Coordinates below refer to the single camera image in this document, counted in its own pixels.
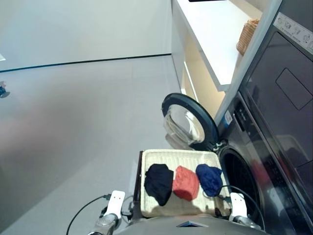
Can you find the black cloth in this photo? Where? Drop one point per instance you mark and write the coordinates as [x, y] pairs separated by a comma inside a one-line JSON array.
[[159, 183]]

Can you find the red cloth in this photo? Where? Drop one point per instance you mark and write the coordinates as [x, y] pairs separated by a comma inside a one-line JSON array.
[[185, 182]]

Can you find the dark blue cloth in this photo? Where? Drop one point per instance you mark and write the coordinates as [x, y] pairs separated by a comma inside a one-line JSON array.
[[210, 180]]

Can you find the round glass washing machine door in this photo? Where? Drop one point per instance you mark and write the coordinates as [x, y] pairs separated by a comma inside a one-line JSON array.
[[178, 115]]

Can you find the pale woven basket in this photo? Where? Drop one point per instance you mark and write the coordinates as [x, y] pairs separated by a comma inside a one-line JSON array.
[[181, 156]]

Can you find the dark brown basket stand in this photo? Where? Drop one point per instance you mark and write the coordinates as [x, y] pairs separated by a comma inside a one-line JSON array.
[[138, 176]]

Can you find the blue white machine label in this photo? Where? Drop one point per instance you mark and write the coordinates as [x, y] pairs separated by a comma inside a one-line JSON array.
[[228, 117]]

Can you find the brown wicker basket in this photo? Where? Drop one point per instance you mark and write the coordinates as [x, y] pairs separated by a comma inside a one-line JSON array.
[[245, 36]]

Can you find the grey washing machine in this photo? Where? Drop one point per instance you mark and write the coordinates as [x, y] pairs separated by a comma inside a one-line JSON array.
[[281, 98]]

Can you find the white shelf unit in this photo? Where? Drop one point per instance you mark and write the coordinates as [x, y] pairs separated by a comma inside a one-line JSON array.
[[212, 36]]

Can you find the silver robot torso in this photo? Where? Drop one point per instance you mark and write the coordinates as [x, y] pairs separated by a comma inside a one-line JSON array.
[[159, 226]]

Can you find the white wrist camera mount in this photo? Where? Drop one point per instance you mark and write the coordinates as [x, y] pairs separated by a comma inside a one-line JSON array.
[[238, 203], [116, 200]]

